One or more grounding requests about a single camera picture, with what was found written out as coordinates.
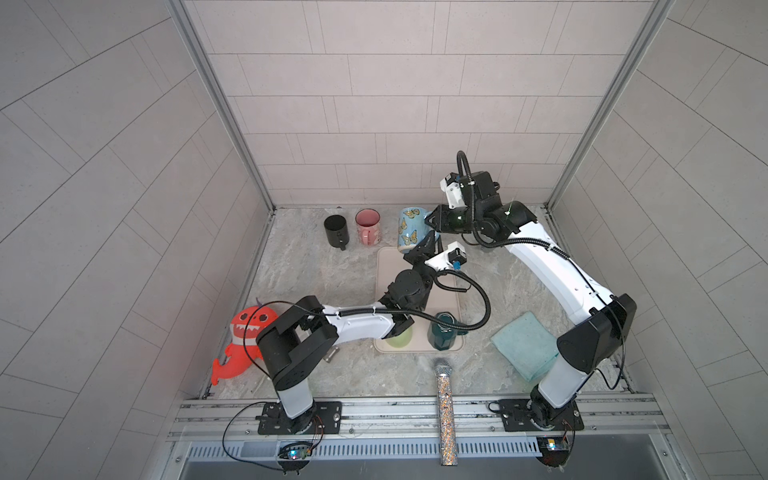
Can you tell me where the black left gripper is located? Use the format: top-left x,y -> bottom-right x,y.
398,230 -> 440,314

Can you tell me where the light green mug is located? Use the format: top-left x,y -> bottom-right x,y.
385,327 -> 413,349

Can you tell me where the blue cartoon mug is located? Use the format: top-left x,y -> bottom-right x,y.
397,207 -> 432,253

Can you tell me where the pink cartoon mug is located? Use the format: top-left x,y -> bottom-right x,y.
355,208 -> 381,246

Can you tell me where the black mug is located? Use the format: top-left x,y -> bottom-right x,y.
323,214 -> 350,251

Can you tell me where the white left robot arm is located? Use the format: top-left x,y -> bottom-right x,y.
256,232 -> 466,420

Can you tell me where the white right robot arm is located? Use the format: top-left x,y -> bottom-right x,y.
426,171 -> 637,425

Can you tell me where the dark green mug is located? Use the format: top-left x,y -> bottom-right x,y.
427,311 -> 466,351

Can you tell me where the beige plastic tray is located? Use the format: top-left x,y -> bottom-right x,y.
373,247 -> 462,354

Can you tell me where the glitter filled tube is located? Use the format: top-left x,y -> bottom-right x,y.
435,359 -> 458,466

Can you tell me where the small metal fitting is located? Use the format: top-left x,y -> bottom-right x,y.
323,348 -> 339,363

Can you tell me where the teal cloth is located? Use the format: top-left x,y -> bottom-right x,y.
491,312 -> 559,382

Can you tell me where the red shark toy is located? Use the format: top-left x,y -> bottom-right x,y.
211,306 -> 278,386

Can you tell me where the left circuit board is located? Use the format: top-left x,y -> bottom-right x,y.
277,441 -> 313,462

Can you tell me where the circuit board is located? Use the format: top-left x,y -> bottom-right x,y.
536,437 -> 572,468
277,441 -> 313,462

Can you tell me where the right circuit board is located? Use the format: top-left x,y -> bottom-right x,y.
536,437 -> 572,468

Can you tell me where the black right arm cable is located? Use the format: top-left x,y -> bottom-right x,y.
455,149 -> 571,260

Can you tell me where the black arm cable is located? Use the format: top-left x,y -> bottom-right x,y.
455,149 -> 571,260
335,268 -> 493,332

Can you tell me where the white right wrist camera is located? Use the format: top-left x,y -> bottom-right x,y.
440,175 -> 466,210

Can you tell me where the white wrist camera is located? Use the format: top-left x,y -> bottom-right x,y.
426,242 -> 467,271
440,175 -> 466,210

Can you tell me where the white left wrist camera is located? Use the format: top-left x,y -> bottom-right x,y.
426,242 -> 467,271

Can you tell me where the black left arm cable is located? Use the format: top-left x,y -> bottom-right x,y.
335,268 -> 493,332

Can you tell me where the aluminium corner post right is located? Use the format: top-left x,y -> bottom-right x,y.
545,0 -> 675,211

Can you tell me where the aluminium corner post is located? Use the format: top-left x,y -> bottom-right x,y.
545,0 -> 675,211
166,0 -> 276,213

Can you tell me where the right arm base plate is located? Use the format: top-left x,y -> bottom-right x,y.
497,399 -> 585,432

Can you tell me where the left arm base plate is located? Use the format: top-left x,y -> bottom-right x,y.
258,401 -> 343,435

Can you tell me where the aluminium front rail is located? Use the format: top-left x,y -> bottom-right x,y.
167,393 -> 671,440

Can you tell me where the aluminium corner post left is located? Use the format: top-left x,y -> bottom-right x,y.
166,0 -> 276,213

